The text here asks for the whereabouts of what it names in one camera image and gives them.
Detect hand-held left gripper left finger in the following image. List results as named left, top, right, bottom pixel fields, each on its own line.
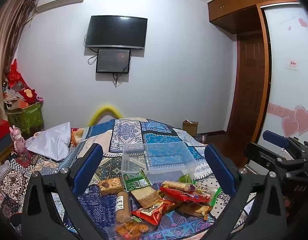
left=21, top=143, right=104, bottom=240

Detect small cardboard box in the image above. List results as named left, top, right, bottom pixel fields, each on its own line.
left=182, top=120, right=199, bottom=137

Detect pink toy figure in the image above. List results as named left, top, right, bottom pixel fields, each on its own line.
left=9, top=125, right=26, bottom=158

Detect yellow foam tube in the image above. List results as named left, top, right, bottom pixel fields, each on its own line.
left=88, top=105, right=125, bottom=128

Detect lime green packet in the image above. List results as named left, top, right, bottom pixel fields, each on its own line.
left=178, top=174, right=194, bottom=184

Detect black wall television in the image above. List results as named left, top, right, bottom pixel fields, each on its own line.
left=85, top=15, right=148, bottom=50

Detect long red snack packet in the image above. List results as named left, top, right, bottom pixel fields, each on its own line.
left=159, top=185, right=212, bottom=203

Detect clear plastic container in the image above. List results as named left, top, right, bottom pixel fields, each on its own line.
left=121, top=141, right=198, bottom=183

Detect square brown cracker packet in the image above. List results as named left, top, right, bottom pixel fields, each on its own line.
left=131, top=186, right=161, bottom=209

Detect green snack packet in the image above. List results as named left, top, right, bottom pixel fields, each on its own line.
left=123, top=170, right=152, bottom=192

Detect white wardrobe door pink hearts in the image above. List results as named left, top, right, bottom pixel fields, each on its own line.
left=260, top=2, right=308, bottom=155

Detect clear bag of orange snacks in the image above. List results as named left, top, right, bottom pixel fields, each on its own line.
left=115, top=220, right=157, bottom=240

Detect small black wall monitor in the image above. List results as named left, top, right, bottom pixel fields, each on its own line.
left=96, top=49, right=132, bottom=74

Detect brown wooden door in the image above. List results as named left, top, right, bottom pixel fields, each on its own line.
left=227, top=34, right=267, bottom=143

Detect red box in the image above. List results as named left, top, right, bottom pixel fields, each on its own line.
left=0, top=120, right=10, bottom=143

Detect clear packet with green edge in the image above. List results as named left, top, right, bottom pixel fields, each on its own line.
left=194, top=182, right=222, bottom=207

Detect red snack packet with picture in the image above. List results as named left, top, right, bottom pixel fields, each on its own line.
left=131, top=200, right=179, bottom=225

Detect yellow cracker packet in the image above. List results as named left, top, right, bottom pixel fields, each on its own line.
left=177, top=201, right=213, bottom=220

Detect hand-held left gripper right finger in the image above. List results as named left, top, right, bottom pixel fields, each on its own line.
left=204, top=144, right=288, bottom=240

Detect blue patchwork printed blanket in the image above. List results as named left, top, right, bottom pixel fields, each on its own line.
left=0, top=117, right=259, bottom=240

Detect orange patterned bag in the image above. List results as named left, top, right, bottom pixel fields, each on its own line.
left=71, top=128, right=85, bottom=146

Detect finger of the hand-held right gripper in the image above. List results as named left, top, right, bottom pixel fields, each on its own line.
left=262, top=130, right=304, bottom=155
left=244, top=142, right=307, bottom=178

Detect peanut brittle bar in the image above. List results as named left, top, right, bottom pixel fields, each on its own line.
left=98, top=177, right=124, bottom=197

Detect striped brown curtain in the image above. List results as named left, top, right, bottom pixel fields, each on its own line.
left=0, top=0, right=39, bottom=123

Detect wrapped sausage stick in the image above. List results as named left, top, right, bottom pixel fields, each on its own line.
left=116, top=191, right=132, bottom=224

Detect wafer roll packet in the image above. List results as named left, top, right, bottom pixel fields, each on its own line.
left=162, top=180, right=195, bottom=192

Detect white plastic bag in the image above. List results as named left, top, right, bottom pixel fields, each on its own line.
left=25, top=122, right=72, bottom=161

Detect wooden overhead cabinet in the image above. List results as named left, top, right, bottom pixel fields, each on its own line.
left=207, top=0, right=302, bottom=35

